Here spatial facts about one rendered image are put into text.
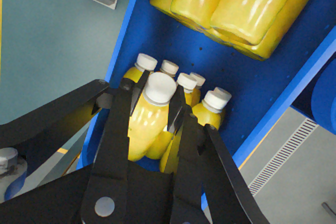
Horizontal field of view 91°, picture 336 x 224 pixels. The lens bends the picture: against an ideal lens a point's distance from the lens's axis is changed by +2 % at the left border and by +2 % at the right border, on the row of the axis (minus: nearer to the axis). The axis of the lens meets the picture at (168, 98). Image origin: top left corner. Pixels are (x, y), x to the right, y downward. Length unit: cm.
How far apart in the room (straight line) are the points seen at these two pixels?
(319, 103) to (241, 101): 24
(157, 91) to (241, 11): 12
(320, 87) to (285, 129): 144
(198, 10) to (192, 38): 19
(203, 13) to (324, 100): 41
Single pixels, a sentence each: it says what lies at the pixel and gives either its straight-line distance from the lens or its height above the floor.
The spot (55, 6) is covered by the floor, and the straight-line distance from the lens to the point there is 164.
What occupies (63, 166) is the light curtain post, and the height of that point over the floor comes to 70.
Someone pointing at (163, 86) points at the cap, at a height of 119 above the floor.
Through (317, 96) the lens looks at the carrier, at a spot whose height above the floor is 97.
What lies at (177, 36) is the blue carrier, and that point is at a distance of 41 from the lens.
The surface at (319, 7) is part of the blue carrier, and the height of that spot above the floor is 107.
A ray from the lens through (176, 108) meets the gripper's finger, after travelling 15.
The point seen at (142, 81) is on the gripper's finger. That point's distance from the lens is 16.
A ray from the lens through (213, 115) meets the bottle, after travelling 30.
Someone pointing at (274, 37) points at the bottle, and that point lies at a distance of 28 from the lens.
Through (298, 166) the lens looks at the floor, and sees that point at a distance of 238.
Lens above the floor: 138
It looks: 68 degrees down
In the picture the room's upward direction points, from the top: 177 degrees counter-clockwise
